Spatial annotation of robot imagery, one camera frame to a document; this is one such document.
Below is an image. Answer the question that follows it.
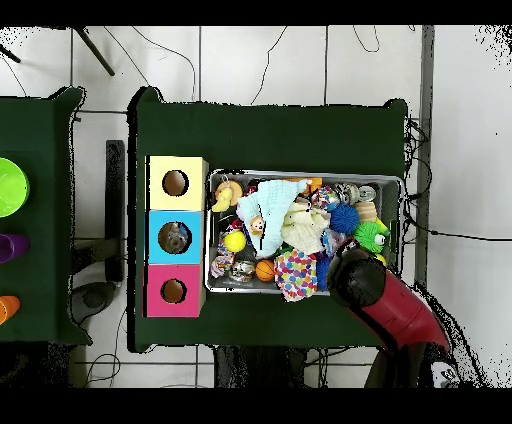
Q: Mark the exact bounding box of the dark green tablecloth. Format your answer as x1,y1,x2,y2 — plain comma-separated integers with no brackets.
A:
0,86,94,346
126,85,409,354

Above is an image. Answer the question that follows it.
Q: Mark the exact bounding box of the orange cup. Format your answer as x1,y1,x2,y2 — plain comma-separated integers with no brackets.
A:
0,294,22,326

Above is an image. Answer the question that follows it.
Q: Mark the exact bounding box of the thin black floor cable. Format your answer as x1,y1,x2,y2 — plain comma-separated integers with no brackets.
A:
403,217,512,242

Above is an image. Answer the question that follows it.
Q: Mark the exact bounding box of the cream knitted cloth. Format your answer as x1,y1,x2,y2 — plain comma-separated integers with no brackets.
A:
279,201,333,256

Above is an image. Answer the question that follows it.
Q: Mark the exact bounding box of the yellow tennis ball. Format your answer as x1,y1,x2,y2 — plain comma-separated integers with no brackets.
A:
222,230,248,254

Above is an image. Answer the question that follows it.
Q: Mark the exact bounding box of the black tripod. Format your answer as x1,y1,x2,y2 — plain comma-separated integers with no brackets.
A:
0,25,116,77

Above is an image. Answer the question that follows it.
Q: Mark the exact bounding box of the mint green cloth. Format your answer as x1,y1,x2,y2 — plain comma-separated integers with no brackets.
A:
236,179,310,259

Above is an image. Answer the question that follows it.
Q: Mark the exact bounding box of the purple cup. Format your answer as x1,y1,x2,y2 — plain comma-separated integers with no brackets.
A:
0,232,31,264

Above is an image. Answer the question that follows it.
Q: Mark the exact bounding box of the polka dot cloth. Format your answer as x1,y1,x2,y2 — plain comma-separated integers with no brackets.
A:
273,247,318,302

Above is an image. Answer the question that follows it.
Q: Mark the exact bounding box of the green spiky monster toy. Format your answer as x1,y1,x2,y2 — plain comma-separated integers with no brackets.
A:
353,220,391,255

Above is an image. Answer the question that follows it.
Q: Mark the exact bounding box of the silver mesh bin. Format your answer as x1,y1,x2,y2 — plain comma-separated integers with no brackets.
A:
204,169,402,298

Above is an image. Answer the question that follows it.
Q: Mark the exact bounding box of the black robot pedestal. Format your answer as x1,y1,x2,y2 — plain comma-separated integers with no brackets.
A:
213,345,309,388

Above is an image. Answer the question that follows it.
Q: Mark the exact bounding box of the blue spiky ball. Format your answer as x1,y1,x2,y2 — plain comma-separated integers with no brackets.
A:
315,255,333,291

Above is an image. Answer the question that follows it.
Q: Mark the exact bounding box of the wooden three-hole box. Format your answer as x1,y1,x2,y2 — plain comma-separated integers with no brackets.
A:
143,154,210,319

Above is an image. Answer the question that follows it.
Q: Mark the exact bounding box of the black panel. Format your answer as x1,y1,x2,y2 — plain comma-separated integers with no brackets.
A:
104,138,126,283

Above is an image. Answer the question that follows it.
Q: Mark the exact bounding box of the lime green bowl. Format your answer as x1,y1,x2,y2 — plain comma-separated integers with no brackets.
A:
0,156,31,219

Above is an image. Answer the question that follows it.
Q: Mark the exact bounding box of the crushed blue-label plastic bottle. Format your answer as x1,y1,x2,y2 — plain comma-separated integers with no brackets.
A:
320,227,346,258

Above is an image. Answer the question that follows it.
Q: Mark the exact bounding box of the yellow plush duck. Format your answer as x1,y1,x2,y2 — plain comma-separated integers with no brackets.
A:
211,186,235,214

